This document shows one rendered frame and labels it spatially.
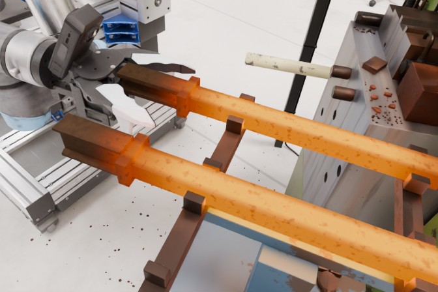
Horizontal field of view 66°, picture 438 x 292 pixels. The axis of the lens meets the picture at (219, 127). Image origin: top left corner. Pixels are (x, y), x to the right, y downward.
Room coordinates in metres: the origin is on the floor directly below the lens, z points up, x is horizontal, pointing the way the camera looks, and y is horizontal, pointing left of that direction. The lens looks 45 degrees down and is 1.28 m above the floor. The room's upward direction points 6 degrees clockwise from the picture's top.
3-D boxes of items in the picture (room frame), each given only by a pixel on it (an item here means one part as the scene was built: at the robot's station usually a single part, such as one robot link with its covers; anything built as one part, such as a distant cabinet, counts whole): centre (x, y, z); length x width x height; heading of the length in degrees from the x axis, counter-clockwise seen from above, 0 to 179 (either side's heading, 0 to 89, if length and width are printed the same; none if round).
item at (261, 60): (1.01, -0.28, 0.62); 0.44 x 0.05 x 0.05; 83
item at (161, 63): (0.40, 0.09, 0.98); 0.09 x 0.03 x 0.06; 103
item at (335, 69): (0.63, -0.25, 0.87); 0.04 x 0.03 x 0.03; 83
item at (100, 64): (0.38, 0.20, 0.97); 0.12 x 0.08 x 0.09; 74
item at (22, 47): (0.40, 0.28, 0.98); 0.08 x 0.05 x 0.08; 164
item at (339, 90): (0.55, -0.24, 0.87); 0.04 x 0.03 x 0.03; 83
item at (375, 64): (0.59, -0.30, 0.92); 0.04 x 0.03 x 0.01; 136
